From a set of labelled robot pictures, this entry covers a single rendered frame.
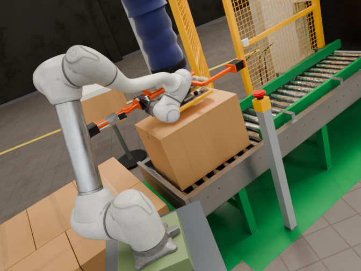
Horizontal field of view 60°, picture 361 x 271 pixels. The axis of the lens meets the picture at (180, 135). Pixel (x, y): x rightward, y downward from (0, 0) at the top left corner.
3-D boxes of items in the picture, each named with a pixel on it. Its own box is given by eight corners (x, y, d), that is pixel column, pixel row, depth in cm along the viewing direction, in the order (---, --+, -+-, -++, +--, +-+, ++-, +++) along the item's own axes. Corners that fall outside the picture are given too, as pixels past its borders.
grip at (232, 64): (237, 65, 195) (235, 58, 193) (246, 66, 188) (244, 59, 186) (226, 71, 192) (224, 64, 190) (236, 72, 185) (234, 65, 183)
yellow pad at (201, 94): (204, 90, 208) (202, 83, 206) (214, 92, 200) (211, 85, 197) (163, 114, 196) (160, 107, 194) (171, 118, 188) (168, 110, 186)
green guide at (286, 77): (331, 47, 320) (330, 38, 316) (341, 47, 311) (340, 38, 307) (214, 122, 264) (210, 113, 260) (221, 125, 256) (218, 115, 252)
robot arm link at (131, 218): (157, 253, 118) (134, 210, 108) (118, 251, 125) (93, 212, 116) (171, 221, 130) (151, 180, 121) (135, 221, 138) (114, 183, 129)
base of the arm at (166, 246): (187, 244, 124) (182, 235, 121) (136, 272, 120) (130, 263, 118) (174, 218, 140) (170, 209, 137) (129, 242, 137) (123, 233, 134)
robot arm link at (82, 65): (118, 56, 123) (92, 64, 129) (85, 31, 107) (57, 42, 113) (116, 86, 119) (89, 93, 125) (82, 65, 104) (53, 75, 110)
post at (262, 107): (290, 220, 221) (260, 94, 176) (298, 225, 215) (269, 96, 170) (283, 226, 218) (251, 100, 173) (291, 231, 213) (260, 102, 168)
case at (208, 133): (217, 130, 252) (202, 85, 234) (251, 144, 219) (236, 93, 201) (155, 170, 232) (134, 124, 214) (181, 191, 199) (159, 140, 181)
